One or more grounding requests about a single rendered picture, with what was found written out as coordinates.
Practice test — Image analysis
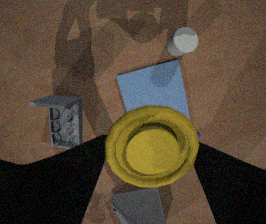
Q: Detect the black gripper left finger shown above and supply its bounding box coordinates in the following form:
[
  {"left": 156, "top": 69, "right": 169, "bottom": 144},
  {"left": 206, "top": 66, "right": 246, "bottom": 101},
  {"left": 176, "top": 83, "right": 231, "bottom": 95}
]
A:
[{"left": 0, "top": 134, "right": 107, "bottom": 224}]

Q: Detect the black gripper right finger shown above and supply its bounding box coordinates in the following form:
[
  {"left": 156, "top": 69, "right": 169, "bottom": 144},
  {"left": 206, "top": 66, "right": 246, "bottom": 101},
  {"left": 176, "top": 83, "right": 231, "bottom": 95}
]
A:
[{"left": 194, "top": 142, "right": 266, "bottom": 224}]

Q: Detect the yellow plate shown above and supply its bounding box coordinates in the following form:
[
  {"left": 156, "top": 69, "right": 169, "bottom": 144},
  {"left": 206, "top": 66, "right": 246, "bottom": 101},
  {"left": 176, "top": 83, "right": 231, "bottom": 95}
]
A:
[{"left": 104, "top": 104, "right": 199, "bottom": 188}]

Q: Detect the light blue square mat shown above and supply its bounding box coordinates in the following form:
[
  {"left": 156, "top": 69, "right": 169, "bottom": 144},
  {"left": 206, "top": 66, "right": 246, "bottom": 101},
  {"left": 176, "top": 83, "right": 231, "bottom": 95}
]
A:
[{"left": 117, "top": 61, "right": 189, "bottom": 119}]

